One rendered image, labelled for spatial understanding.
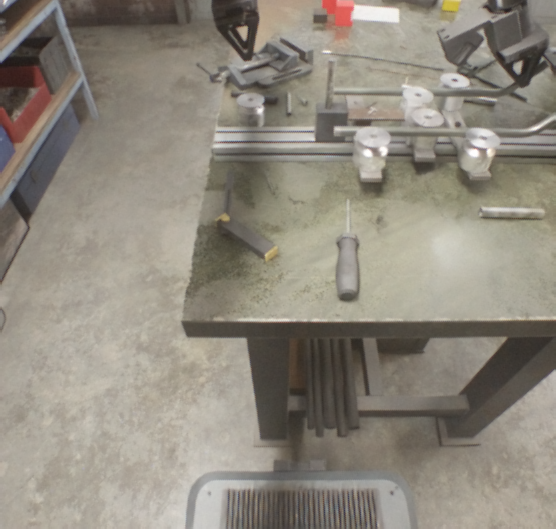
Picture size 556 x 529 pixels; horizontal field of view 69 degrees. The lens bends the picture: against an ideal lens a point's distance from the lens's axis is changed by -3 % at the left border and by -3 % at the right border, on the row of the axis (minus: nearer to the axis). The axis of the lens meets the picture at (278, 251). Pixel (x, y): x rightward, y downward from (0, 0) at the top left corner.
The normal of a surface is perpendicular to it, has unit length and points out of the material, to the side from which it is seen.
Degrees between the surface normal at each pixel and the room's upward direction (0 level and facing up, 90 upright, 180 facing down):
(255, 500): 0
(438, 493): 0
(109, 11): 90
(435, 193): 0
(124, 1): 90
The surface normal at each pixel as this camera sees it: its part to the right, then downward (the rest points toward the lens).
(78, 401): 0.00, -0.65
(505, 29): 0.00, 0.76
